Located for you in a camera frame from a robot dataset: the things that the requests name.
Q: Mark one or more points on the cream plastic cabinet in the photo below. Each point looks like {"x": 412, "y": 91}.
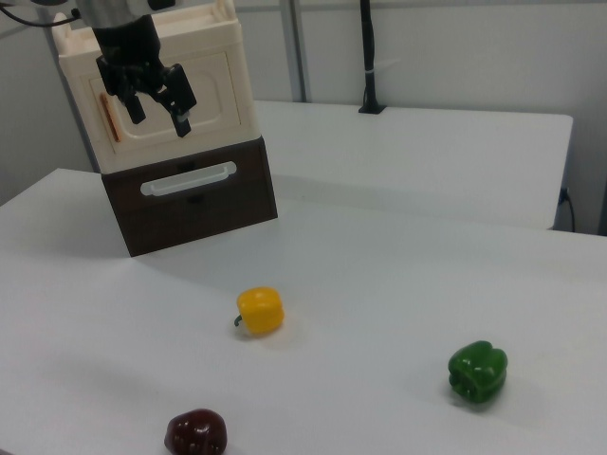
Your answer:
{"x": 223, "y": 71}

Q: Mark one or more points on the dark brown drawer box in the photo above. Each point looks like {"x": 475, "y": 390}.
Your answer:
{"x": 199, "y": 213}

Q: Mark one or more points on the green bell pepper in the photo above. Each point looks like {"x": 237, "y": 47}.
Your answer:
{"x": 478, "y": 370}

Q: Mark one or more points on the black camera pole with clamp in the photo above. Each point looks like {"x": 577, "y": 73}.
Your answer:
{"x": 369, "y": 57}

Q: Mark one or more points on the cream cabinet door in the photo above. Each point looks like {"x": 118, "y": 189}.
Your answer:
{"x": 213, "y": 95}

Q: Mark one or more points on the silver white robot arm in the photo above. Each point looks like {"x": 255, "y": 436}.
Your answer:
{"x": 109, "y": 12}

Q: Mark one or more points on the yellow bell pepper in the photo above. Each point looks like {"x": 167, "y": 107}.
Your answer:
{"x": 261, "y": 310}

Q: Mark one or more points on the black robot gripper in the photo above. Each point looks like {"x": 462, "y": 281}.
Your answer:
{"x": 128, "y": 52}

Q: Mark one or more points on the dark red bell pepper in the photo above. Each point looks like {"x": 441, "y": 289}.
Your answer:
{"x": 195, "y": 432}

